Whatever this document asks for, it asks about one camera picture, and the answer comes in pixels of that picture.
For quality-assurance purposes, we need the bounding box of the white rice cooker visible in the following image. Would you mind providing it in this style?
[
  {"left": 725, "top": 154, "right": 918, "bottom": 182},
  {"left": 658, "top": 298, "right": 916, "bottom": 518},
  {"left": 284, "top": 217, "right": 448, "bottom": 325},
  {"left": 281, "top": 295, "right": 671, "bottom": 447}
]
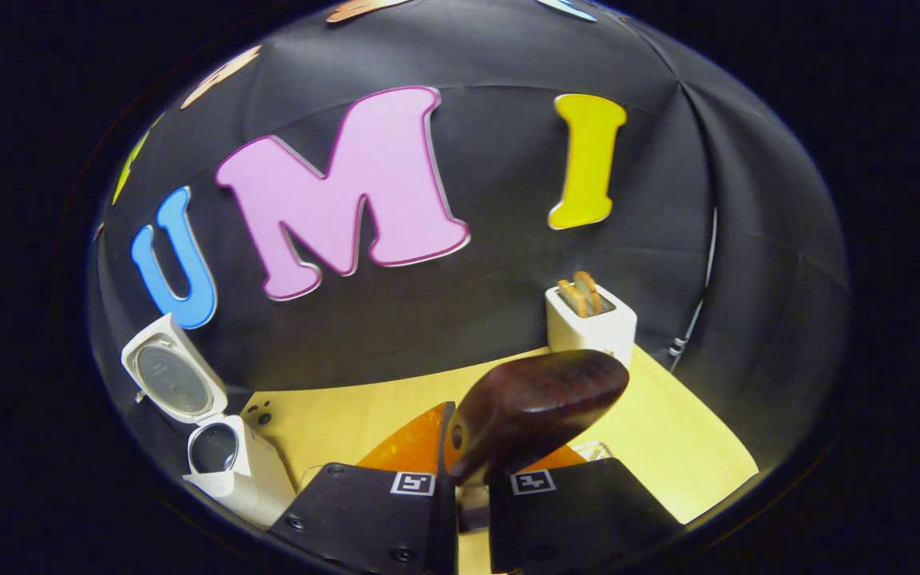
[{"left": 121, "top": 314, "right": 297, "bottom": 528}]

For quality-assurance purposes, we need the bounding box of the toast slice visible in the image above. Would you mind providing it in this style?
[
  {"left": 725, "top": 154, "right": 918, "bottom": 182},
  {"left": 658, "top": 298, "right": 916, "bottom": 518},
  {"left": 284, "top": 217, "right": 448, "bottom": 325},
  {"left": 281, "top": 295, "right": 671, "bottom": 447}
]
[
  {"left": 574, "top": 272, "right": 607, "bottom": 315},
  {"left": 557, "top": 280, "right": 589, "bottom": 319}
]

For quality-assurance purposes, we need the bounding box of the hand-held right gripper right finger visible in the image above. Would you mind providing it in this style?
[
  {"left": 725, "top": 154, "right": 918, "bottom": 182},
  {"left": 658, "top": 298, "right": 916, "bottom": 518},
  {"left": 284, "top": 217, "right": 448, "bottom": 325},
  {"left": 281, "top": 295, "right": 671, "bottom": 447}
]
[{"left": 488, "top": 443, "right": 684, "bottom": 574}]

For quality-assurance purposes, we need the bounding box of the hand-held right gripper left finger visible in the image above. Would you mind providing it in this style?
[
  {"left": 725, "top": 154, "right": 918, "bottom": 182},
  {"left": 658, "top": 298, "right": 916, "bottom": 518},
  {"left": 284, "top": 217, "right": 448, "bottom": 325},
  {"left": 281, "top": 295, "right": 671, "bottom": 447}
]
[{"left": 268, "top": 402, "right": 458, "bottom": 575}]

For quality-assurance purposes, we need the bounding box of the white wall cable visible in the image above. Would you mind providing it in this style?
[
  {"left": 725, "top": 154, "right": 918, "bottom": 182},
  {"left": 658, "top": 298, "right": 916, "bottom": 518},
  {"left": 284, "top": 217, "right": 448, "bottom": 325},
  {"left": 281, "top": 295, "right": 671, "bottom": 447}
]
[{"left": 668, "top": 208, "right": 719, "bottom": 373}]

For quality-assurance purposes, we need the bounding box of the dark wooden spoon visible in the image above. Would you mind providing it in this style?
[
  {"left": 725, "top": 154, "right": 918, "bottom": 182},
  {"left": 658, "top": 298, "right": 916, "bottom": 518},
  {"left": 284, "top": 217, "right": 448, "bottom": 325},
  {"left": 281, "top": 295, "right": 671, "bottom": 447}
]
[{"left": 444, "top": 349, "right": 630, "bottom": 532}]

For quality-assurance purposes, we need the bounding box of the black backdrop cloth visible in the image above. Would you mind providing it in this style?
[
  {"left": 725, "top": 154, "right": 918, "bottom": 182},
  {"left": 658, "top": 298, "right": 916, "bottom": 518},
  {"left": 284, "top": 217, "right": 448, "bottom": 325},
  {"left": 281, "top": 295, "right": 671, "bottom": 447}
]
[{"left": 86, "top": 0, "right": 852, "bottom": 480}]

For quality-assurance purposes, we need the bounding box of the white toaster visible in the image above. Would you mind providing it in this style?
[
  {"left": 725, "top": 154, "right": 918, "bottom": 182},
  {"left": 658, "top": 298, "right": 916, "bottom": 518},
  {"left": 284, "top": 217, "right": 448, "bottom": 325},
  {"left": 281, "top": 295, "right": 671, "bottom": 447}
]
[{"left": 545, "top": 284, "right": 638, "bottom": 370}]

